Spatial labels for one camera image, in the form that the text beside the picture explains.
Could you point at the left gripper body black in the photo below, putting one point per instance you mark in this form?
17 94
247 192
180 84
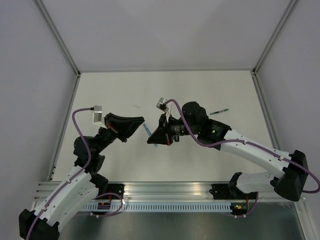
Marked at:
121 132

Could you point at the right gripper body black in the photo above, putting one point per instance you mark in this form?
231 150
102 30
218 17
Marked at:
166 127

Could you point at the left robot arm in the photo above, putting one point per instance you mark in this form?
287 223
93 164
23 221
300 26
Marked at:
83 183

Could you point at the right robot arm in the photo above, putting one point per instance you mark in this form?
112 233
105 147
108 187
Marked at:
284 173

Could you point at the green refill pen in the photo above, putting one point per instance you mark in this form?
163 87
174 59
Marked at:
219 111

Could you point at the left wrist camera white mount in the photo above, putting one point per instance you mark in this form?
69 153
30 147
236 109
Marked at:
97 116

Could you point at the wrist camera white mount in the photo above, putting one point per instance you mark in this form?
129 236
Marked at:
97 116
163 106

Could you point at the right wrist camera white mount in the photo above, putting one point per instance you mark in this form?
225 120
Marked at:
163 106

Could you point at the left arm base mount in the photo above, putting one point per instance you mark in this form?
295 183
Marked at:
110 191

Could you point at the aluminium mounting rail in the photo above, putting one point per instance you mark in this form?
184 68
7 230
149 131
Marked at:
148 191

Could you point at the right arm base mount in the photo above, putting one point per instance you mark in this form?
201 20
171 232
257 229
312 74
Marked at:
225 191

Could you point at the white slotted cable duct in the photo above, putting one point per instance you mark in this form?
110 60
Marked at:
159 207

